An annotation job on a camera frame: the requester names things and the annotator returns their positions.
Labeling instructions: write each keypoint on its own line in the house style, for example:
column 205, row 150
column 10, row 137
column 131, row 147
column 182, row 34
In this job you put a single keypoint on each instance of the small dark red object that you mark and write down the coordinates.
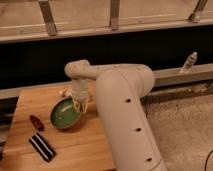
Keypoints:
column 36, row 123

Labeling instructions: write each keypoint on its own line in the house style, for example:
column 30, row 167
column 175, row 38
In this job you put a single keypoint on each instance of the white spray bottle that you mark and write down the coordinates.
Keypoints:
column 190, row 61

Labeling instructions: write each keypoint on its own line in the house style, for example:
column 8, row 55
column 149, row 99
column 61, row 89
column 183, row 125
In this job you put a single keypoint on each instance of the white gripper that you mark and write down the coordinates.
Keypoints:
column 79, row 90

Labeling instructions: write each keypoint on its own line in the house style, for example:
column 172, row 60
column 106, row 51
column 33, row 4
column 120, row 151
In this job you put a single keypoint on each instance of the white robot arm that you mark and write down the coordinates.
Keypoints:
column 118, row 90

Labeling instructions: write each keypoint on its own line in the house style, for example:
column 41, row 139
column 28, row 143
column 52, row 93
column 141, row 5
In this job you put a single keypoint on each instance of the green ceramic bowl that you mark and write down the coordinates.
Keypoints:
column 64, row 115

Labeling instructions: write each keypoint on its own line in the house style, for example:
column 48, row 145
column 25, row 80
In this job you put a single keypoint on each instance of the metal window frame rail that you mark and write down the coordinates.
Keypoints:
column 27, row 20

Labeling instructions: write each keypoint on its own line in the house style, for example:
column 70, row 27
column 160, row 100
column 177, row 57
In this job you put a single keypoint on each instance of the black white striped object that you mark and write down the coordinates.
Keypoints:
column 42, row 147

